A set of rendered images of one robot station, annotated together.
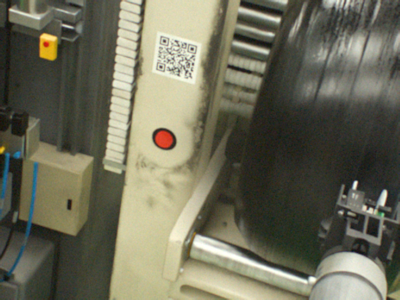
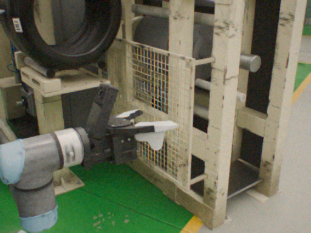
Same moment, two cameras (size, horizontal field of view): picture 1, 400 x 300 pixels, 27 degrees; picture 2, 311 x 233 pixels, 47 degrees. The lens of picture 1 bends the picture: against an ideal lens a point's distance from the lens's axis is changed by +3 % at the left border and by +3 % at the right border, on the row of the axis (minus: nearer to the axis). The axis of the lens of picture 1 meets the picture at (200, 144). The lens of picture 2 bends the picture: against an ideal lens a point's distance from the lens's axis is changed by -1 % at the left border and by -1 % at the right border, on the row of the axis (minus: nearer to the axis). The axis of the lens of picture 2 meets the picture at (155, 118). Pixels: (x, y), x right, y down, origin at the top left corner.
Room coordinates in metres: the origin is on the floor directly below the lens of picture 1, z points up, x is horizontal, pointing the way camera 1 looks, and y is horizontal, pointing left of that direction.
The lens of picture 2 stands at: (0.12, -1.86, 1.38)
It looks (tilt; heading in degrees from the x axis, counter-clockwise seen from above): 23 degrees down; 42
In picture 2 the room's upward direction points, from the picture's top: straight up
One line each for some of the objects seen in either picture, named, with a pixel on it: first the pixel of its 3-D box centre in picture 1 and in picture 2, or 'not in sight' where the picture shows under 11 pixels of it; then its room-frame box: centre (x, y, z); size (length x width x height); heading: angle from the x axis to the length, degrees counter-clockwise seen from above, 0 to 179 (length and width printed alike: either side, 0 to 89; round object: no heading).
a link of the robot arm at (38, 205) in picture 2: not in sight; (34, 197); (0.41, -1.26, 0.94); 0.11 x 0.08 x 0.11; 75
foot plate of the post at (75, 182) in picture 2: not in sight; (58, 180); (1.23, 0.05, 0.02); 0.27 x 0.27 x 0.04; 79
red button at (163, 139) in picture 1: (165, 138); not in sight; (1.17, 0.06, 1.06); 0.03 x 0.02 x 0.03; 79
